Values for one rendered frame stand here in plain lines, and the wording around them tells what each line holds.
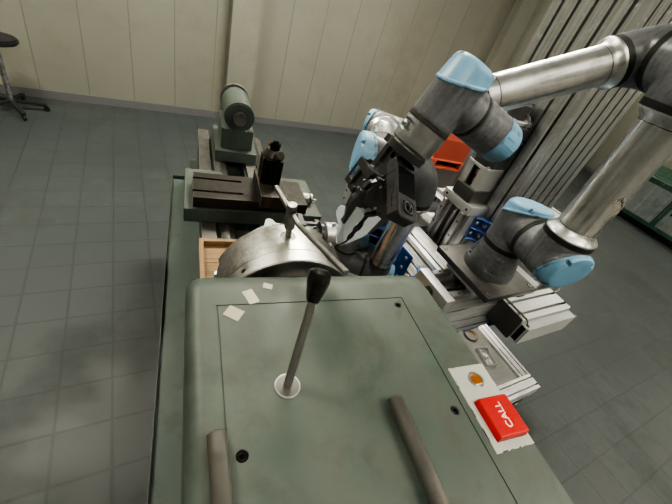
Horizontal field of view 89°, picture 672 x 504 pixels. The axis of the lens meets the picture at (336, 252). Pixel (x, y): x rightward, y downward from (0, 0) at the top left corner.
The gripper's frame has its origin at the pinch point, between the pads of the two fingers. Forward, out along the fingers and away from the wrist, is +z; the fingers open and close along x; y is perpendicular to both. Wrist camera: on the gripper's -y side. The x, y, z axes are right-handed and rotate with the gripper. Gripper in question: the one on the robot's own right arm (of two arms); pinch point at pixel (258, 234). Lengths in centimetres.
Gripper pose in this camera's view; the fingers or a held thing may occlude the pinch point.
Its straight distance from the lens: 100.5
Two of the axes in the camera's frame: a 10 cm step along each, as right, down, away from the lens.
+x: 2.8, -7.6, -5.9
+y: -2.8, -6.5, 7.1
